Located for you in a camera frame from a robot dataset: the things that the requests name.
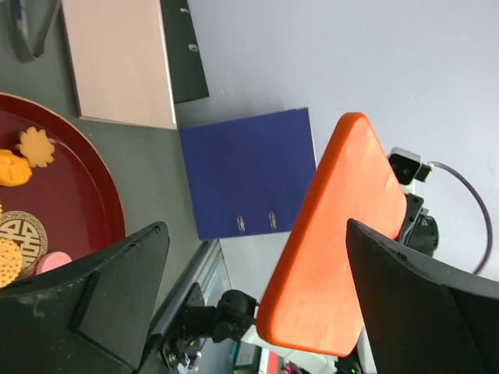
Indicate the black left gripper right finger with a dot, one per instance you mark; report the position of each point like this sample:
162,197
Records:
421,315

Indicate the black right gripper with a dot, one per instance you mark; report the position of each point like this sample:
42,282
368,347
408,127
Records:
419,230

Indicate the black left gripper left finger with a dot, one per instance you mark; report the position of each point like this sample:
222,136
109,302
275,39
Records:
89,316

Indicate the orange box lid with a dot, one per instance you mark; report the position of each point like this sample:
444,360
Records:
310,303

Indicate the metal tongs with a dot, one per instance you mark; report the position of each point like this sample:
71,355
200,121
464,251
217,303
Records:
29,47

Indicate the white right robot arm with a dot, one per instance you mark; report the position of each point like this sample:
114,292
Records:
233,318

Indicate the pink macaron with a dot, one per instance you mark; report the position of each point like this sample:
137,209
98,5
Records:
52,261

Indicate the orange round cookie centre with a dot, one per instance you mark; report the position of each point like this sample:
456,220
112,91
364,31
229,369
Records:
11,260

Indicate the red round tray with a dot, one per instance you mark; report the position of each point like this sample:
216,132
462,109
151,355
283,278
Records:
70,206

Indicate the orange fish cookie top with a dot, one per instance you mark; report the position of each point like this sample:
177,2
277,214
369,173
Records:
15,171

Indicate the orange flower cookie top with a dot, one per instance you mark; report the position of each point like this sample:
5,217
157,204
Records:
36,147

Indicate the pink folder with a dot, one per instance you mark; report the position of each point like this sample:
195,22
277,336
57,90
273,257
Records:
119,60

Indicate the blue ring binder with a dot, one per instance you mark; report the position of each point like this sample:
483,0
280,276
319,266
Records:
249,176

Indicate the black ring binder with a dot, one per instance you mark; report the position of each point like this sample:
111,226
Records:
188,78

